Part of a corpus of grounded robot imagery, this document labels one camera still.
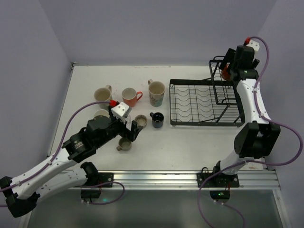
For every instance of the teal ceramic cup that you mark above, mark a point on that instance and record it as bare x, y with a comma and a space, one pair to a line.
102, 113

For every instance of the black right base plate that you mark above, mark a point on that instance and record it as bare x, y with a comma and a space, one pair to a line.
219, 181

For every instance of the tall floral cream mug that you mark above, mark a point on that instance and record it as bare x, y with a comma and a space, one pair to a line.
156, 92

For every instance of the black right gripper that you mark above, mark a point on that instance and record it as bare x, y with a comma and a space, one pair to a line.
228, 60

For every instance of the clear glass cup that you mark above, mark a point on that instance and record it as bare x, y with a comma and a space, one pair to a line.
128, 119

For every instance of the blue round mug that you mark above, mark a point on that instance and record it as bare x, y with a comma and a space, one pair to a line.
157, 119

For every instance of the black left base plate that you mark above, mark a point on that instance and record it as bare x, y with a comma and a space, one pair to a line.
99, 178

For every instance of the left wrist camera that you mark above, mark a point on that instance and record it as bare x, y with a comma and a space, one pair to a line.
119, 110

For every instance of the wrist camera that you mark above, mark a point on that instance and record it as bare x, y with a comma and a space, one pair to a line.
119, 110
251, 43

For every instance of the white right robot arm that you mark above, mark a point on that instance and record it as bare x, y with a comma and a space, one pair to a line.
257, 138

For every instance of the black wire dish rack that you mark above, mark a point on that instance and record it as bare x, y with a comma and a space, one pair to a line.
206, 102

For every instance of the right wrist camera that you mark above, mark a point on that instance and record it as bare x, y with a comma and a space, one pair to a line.
251, 43

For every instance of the small beige patterned cup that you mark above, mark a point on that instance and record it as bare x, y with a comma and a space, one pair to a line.
141, 120

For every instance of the beige ceramic mug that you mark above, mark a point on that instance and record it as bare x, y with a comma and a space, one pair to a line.
103, 94

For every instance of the cream round mug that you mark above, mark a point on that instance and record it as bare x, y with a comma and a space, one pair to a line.
124, 145

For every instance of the aluminium mounting rail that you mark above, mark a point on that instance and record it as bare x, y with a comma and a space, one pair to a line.
187, 180

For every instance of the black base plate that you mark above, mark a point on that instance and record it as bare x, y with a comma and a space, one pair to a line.
219, 181
99, 178

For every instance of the orange ceramic mug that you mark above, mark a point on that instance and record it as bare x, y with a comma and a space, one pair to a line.
131, 97

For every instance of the orange round mug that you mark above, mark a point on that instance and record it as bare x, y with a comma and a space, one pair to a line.
225, 73

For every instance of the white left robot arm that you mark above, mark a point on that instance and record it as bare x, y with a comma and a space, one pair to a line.
66, 167

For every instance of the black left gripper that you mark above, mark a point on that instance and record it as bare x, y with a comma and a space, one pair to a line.
128, 129

